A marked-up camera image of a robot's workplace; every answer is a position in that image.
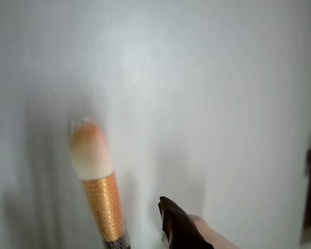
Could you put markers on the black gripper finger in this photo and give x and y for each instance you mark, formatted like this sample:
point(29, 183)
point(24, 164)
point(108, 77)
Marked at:
point(178, 228)

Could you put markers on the makeup brush gold ferrule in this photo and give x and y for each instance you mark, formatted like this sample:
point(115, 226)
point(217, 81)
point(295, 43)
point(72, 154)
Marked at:
point(103, 197)

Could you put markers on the pink bottle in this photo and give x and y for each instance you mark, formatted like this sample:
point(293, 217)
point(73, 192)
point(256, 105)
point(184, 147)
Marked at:
point(217, 236)

